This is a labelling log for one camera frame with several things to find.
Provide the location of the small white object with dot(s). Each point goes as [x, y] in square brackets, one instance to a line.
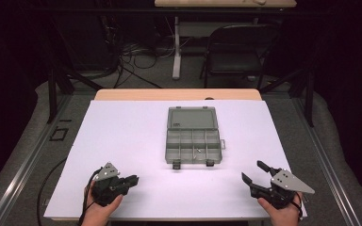
[259, 1]

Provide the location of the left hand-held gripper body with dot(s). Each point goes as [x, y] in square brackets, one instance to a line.
[108, 188]

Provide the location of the wooden desk with white leg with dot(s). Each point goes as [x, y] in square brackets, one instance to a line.
[201, 3]

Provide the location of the grey plastic organizer box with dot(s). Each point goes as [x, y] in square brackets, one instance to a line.
[191, 119]

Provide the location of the metal floor rail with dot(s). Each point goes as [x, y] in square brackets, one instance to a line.
[28, 164]
[325, 163]

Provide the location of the person's left hand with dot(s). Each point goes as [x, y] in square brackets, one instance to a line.
[97, 216]

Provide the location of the person's right hand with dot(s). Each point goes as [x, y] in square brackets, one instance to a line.
[283, 217]

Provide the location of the white board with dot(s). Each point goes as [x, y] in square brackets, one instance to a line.
[132, 132]

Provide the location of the wooden table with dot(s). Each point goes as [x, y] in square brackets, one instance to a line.
[169, 94]

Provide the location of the black folding chair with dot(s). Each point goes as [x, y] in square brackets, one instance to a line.
[232, 64]

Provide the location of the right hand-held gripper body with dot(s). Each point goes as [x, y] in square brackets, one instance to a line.
[289, 183]

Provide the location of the black metal stand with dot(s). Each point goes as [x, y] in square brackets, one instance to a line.
[309, 100]
[52, 94]

